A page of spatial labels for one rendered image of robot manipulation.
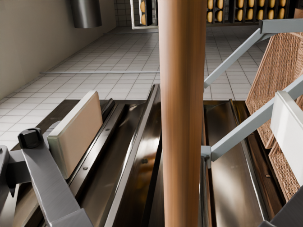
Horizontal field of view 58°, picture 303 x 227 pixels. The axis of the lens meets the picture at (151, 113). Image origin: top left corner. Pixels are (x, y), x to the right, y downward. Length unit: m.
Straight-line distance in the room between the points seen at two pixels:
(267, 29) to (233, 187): 0.60
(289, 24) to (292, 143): 0.91
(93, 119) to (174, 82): 0.07
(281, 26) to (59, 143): 0.97
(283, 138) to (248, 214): 0.87
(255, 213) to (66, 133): 0.92
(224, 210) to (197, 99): 0.91
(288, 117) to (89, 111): 0.13
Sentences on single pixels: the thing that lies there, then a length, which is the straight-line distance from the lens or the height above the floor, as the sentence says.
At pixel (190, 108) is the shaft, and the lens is 0.19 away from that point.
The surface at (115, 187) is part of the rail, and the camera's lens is 0.93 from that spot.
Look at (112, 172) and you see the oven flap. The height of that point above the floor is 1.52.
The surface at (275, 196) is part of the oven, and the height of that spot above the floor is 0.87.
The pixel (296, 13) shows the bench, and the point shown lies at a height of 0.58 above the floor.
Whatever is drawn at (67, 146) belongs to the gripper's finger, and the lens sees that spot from 0.17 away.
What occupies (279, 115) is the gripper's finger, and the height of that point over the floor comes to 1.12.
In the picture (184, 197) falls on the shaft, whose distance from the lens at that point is 0.23.
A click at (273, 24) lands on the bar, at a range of 1.06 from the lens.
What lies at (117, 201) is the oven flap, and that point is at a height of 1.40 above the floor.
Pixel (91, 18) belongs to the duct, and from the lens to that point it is 3.29.
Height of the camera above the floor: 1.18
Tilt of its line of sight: 8 degrees up
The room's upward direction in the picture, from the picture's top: 89 degrees counter-clockwise
